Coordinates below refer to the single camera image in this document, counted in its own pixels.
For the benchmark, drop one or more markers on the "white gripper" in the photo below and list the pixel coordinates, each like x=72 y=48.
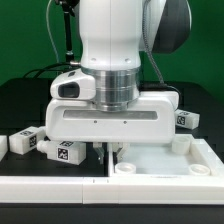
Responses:
x=72 y=116

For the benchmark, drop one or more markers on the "white square table top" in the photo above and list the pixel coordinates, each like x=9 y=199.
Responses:
x=184 y=156

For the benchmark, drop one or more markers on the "white U-shaped obstacle fence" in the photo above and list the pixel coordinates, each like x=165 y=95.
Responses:
x=121 y=189

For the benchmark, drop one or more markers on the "white block left edge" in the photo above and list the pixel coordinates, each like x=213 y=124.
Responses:
x=3 y=146

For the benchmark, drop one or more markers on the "black camera pole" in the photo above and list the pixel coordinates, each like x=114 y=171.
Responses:
x=68 y=7

